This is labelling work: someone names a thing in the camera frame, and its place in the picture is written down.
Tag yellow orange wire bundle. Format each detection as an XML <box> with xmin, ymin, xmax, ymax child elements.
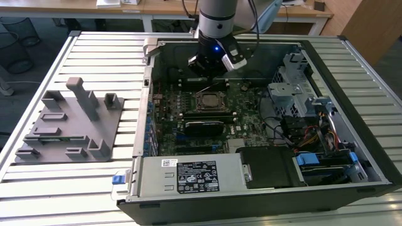
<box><xmin>294</xmin><ymin>126</ymin><xmax>318</xmax><ymax>148</ymax></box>

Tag black PC case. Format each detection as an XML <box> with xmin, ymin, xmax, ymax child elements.
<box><xmin>117</xmin><ymin>35</ymin><xmax>402</xmax><ymax>226</ymax></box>

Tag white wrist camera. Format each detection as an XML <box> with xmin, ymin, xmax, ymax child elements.
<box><xmin>221</xmin><ymin>46</ymin><xmax>249</xmax><ymax>72</ymax></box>

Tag silver power supply unit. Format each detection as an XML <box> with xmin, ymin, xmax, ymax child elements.
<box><xmin>126</xmin><ymin>154</ymin><xmax>253</xmax><ymax>203</ymax></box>

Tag silver chipset heatsink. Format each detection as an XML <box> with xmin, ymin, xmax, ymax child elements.
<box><xmin>226</xmin><ymin>138</ymin><xmax>250</xmax><ymax>149</ymax></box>

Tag black RAM slot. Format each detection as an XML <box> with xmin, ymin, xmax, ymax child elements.
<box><xmin>185</xmin><ymin>117</ymin><xmax>236</xmax><ymax>122</ymax></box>
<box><xmin>180</xmin><ymin>79</ymin><xmax>229</xmax><ymax>86</ymax></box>
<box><xmin>180</xmin><ymin>84</ymin><xmax>229</xmax><ymax>91</ymax></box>
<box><xmin>184</xmin><ymin>112</ymin><xmax>236</xmax><ymax>118</ymax></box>

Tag wooden cabinet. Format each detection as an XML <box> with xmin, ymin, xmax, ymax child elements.
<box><xmin>320</xmin><ymin>0</ymin><xmax>402</xmax><ymax>66</ymax></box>

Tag black expansion slot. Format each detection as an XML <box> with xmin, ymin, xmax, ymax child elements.
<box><xmin>174</xmin><ymin>145</ymin><xmax>212</xmax><ymax>153</ymax></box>

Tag grey case latch handle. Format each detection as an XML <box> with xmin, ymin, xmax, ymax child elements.
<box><xmin>142</xmin><ymin>37</ymin><xmax>165</xmax><ymax>67</ymax></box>

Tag black mesh bin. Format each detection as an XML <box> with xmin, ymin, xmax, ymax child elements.
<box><xmin>0</xmin><ymin>32</ymin><xmax>35</xmax><ymax>74</ymax></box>
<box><xmin>0</xmin><ymin>16</ymin><xmax>43</xmax><ymax>47</ymax></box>

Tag thin wire locking lever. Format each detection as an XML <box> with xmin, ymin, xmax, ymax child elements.
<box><xmin>198</xmin><ymin>82</ymin><xmax>222</xmax><ymax>94</ymax></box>

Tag wooden desk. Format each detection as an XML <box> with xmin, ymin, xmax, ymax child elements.
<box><xmin>0</xmin><ymin>0</ymin><xmax>334</xmax><ymax>36</ymax></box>

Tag silver drive cage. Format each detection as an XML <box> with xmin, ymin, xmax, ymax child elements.
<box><xmin>266</xmin><ymin>53</ymin><xmax>336</xmax><ymax>120</ymax></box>

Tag black graphics card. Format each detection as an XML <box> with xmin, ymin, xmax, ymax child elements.
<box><xmin>184</xmin><ymin>120</ymin><xmax>226</xmax><ymax>137</ymax></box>

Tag blue case latch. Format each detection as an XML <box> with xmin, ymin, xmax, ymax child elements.
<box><xmin>113</xmin><ymin>171</ymin><xmax>127</xmax><ymax>186</ymax></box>

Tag green motherboard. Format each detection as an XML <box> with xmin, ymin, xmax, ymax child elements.
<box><xmin>150</xmin><ymin>79</ymin><xmax>276</xmax><ymax>156</ymax></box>

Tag grey parts rack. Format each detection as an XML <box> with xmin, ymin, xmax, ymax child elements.
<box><xmin>14</xmin><ymin>77</ymin><xmax>127</xmax><ymax>163</ymax></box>

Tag CPU socket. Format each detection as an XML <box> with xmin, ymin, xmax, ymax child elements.
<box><xmin>194</xmin><ymin>91</ymin><xmax>230</xmax><ymax>111</ymax></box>

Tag white desk leg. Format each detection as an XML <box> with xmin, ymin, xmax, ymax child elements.
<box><xmin>0</xmin><ymin>65</ymin><xmax>15</xmax><ymax>97</ymax></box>

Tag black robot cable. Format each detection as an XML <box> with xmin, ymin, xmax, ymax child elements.
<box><xmin>246</xmin><ymin>0</ymin><xmax>262</xmax><ymax>59</ymax></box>

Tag hard disk in blue carrier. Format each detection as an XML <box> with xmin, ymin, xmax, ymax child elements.
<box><xmin>296</xmin><ymin>152</ymin><xmax>355</xmax><ymax>187</ymax></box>

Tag green RAM stick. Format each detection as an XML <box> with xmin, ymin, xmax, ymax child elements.
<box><xmin>37</xmin><ymin>137</ymin><xmax>73</xmax><ymax>143</ymax></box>

